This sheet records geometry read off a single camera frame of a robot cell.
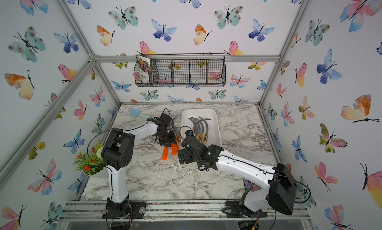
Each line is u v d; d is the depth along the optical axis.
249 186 0.81
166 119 0.84
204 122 1.08
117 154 0.54
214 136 1.01
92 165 0.74
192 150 0.57
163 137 0.84
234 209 0.73
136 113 1.15
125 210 0.65
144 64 0.87
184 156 0.68
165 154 0.93
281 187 0.40
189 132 0.70
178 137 0.99
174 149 0.92
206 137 0.99
